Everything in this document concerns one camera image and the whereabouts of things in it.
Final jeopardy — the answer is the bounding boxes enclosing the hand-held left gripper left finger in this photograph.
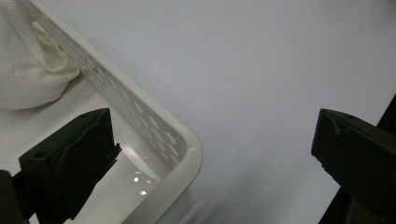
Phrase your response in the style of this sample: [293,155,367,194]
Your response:
[18,107,122,224]

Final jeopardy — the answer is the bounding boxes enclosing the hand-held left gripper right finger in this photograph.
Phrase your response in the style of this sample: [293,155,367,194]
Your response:
[310,108,396,224]

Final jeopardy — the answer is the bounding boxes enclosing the white cloth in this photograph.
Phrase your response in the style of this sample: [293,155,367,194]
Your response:
[0,0,81,111]

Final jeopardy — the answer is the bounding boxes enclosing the white perforated plastic basket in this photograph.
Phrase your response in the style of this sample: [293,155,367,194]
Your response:
[0,0,205,224]

